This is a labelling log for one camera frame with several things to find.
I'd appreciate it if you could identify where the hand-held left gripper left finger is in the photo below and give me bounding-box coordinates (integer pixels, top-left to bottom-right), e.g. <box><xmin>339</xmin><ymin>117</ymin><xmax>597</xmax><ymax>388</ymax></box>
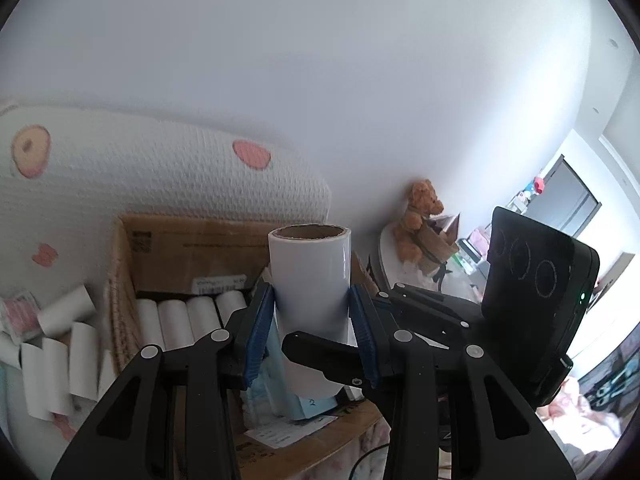
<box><xmin>50</xmin><ymin>282</ymin><xmax>276</xmax><ymax>480</ymax></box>

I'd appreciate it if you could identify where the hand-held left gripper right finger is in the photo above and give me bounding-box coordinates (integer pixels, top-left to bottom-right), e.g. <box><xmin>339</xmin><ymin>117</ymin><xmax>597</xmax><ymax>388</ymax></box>
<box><xmin>348</xmin><ymin>284</ymin><xmax>578</xmax><ymax>480</ymax></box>

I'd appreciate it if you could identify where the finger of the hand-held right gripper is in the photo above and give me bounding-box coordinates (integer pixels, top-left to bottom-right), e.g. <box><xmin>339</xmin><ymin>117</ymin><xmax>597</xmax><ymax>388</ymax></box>
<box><xmin>281</xmin><ymin>330</ymin><xmax>369</xmax><ymax>389</ymax></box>
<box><xmin>376</xmin><ymin>282</ymin><xmax>484</xmax><ymax>347</ymax></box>

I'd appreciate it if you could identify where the white lint roller refill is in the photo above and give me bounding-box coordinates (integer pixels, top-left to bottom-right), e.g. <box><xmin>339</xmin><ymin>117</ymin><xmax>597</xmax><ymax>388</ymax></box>
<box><xmin>186</xmin><ymin>296</ymin><xmax>221</xmax><ymax>338</ymax></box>
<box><xmin>158</xmin><ymin>299</ymin><xmax>193</xmax><ymax>348</ymax></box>
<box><xmin>268</xmin><ymin>224</ymin><xmax>362</xmax><ymax>398</ymax></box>
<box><xmin>215</xmin><ymin>290</ymin><xmax>248</xmax><ymax>331</ymax></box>
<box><xmin>136</xmin><ymin>299</ymin><xmax>168</xmax><ymax>353</ymax></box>

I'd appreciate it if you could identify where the brown cardboard box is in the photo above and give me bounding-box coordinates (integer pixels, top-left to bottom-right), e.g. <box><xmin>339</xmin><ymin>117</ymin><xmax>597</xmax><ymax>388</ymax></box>
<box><xmin>107</xmin><ymin>214</ymin><xmax>386</xmax><ymax>480</ymax></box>

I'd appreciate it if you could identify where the pile of white paper rolls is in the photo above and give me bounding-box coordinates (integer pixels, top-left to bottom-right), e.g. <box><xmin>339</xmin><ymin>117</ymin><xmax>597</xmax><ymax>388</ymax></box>
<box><xmin>0</xmin><ymin>284</ymin><xmax>121</xmax><ymax>421</ymax></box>

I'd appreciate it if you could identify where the light blue tissue packet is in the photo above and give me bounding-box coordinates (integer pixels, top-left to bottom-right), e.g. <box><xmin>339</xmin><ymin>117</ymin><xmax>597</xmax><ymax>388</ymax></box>
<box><xmin>244</xmin><ymin>269</ymin><xmax>342</xmax><ymax>422</ymax></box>

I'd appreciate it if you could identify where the white shipping label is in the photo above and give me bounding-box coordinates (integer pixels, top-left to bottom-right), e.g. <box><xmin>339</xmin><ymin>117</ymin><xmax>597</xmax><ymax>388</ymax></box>
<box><xmin>194</xmin><ymin>274</ymin><xmax>248</xmax><ymax>295</ymax></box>

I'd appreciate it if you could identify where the white round table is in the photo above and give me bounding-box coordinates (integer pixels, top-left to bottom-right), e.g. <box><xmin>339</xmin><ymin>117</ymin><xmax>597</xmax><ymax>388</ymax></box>
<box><xmin>378</xmin><ymin>222</ymin><xmax>481</xmax><ymax>303</ymax></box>

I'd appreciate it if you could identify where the white paper slip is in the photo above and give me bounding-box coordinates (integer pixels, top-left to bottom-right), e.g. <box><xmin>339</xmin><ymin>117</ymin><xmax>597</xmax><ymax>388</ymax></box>
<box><xmin>244</xmin><ymin>414</ymin><xmax>337</xmax><ymax>448</ymax></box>

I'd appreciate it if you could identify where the dark object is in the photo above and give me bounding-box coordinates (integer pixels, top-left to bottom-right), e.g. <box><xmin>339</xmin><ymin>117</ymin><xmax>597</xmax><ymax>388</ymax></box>
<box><xmin>582</xmin><ymin>327</ymin><xmax>640</xmax><ymax>413</ymax></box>

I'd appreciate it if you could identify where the brown teddy bear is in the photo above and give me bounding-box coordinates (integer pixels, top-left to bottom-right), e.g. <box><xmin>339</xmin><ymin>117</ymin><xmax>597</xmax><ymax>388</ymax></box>
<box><xmin>392</xmin><ymin>179</ymin><xmax>446</xmax><ymax>263</ymax></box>

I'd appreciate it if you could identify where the grey door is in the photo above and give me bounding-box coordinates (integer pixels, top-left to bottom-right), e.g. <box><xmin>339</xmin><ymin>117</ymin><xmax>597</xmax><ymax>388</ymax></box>
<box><xmin>530</xmin><ymin>155</ymin><xmax>601</xmax><ymax>238</ymax></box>

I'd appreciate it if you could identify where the pink cloth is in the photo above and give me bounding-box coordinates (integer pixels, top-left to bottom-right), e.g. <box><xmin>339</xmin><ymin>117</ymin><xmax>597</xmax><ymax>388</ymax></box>
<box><xmin>537</xmin><ymin>377</ymin><xmax>623</xmax><ymax>466</ymax></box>

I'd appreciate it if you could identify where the white blanket with pink print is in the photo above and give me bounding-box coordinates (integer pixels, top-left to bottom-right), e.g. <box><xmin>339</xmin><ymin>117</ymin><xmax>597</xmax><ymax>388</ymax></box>
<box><xmin>0</xmin><ymin>95</ymin><xmax>333</xmax><ymax>461</ymax></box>

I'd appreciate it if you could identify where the pink white packet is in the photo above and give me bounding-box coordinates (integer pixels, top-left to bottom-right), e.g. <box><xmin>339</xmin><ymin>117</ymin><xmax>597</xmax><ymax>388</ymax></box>
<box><xmin>0</xmin><ymin>291</ymin><xmax>42</xmax><ymax>345</ymax></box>

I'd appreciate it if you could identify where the black cable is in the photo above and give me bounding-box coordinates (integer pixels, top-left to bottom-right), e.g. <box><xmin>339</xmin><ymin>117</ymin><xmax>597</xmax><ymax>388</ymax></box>
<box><xmin>349</xmin><ymin>442</ymin><xmax>391</xmax><ymax>480</ymax></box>

